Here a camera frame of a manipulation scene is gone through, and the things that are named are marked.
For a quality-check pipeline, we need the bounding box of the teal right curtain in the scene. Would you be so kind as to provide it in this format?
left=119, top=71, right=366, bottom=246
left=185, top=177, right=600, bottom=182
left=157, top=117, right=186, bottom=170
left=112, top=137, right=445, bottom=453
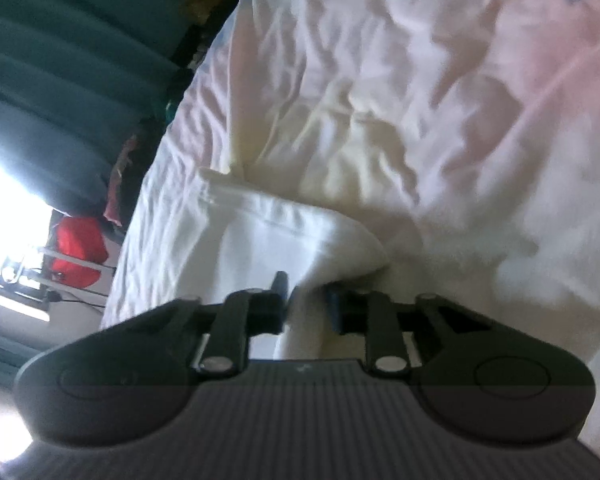
left=0, top=0, right=276, bottom=216

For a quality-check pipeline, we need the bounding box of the pink white bed duvet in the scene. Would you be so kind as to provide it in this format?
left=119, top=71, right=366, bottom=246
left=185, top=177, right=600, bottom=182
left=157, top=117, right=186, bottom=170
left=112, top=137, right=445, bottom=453
left=102, top=0, right=600, bottom=454

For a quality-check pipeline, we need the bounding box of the red bag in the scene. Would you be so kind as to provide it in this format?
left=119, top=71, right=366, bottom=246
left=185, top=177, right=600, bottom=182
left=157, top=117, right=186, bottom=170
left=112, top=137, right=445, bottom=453
left=50, top=217, right=109, bottom=288

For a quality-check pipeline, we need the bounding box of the black framed window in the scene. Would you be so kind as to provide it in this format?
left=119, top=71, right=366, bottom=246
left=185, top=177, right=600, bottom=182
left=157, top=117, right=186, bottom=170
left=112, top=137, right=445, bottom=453
left=0, top=165, right=53, bottom=323

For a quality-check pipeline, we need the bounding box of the white sweatshirt with black stripe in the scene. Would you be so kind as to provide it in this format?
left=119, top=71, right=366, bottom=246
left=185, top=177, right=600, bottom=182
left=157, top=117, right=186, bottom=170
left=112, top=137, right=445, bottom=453
left=163, top=170, right=388, bottom=360

